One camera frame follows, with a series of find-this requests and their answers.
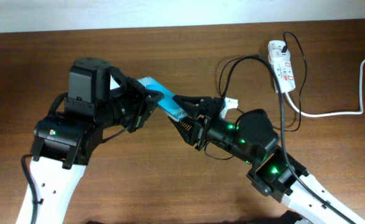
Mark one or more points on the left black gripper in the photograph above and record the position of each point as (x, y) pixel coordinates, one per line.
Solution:
(145, 102)

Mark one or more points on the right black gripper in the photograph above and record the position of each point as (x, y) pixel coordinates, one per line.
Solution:
(208, 111)

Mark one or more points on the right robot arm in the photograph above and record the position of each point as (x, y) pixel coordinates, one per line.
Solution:
(273, 173)

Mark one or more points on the blue Galaxy S25 smartphone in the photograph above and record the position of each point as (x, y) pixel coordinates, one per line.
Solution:
(167, 104)

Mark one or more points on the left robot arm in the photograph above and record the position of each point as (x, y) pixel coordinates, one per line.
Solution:
(99, 97)

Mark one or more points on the white USB charger adapter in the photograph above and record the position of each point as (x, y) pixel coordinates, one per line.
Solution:
(275, 54)

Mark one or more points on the white power strip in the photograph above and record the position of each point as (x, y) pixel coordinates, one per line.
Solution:
(285, 77)

